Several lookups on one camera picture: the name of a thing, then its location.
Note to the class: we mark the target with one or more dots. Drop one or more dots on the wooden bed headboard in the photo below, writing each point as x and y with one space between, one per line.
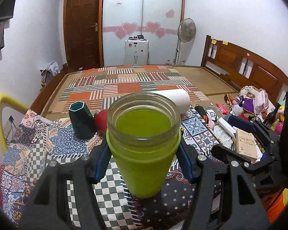
239 67

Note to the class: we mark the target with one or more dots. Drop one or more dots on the green glass-rim cup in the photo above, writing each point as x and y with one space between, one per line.
143 134

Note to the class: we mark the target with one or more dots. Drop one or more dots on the patchwork patterned cloth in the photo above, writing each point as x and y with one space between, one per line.
38 141

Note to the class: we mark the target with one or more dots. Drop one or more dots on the red cylindrical cup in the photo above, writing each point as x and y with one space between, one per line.
100 120

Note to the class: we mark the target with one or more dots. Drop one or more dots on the white small cabinet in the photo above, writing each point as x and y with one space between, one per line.
136 51

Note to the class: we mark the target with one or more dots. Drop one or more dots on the plush toy pile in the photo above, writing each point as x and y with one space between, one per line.
254 103

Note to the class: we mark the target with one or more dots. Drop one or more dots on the dark green faceted cup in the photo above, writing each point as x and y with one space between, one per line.
82 120

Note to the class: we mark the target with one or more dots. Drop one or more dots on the brown wooden door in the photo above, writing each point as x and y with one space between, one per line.
81 36

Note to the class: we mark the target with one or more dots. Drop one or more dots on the white thermos bottle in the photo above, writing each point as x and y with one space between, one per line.
179 96

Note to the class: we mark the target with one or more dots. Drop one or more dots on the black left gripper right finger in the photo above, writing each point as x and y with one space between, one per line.
240 206

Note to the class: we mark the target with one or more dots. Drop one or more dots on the striped patchwork bed mat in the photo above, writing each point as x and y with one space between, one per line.
99 88

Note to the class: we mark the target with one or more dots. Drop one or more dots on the standing electric fan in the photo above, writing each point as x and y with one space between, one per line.
186 32

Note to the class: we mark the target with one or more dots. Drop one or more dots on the tan book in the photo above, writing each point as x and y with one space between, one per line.
246 145

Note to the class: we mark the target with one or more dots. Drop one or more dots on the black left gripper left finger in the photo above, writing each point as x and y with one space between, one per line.
48 207

